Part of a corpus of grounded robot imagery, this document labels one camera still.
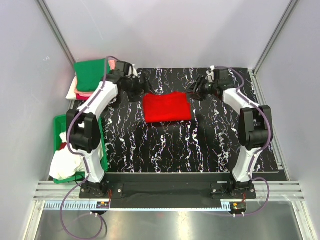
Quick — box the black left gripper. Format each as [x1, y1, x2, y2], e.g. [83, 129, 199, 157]
[125, 73, 157, 103]

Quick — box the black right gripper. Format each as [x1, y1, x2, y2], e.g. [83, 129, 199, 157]
[183, 75, 217, 103]

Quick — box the red t-shirt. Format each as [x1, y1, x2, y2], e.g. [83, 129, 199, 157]
[142, 91, 192, 124]

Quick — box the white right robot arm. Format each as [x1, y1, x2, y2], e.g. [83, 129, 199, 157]
[186, 65, 273, 199]

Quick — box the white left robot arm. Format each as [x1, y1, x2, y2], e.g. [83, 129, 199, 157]
[66, 60, 155, 198]

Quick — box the folded salmon pink t-shirt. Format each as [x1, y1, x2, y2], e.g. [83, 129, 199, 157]
[74, 59, 117, 95]

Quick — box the folded green t-shirt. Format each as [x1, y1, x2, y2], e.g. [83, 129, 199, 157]
[73, 58, 106, 93]

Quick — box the folded magenta t-shirt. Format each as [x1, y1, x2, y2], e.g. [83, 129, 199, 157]
[75, 92, 93, 101]

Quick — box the folded white t-shirt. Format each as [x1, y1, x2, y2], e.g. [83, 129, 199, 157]
[65, 76, 93, 100]

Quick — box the green plastic bin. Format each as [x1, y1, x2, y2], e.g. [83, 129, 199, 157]
[53, 114, 109, 184]

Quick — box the dark red garment in bin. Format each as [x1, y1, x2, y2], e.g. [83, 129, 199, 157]
[59, 142, 67, 151]

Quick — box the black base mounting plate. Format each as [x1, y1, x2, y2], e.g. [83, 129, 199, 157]
[79, 173, 257, 210]

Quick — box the crumpled white t-shirt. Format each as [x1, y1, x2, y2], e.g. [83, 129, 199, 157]
[48, 131, 106, 181]

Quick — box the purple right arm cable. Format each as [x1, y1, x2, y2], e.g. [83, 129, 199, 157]
[212, 65, 273, 217]

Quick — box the aluminium frame rail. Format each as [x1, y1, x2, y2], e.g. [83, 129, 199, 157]
[34, 181, 305, 212]

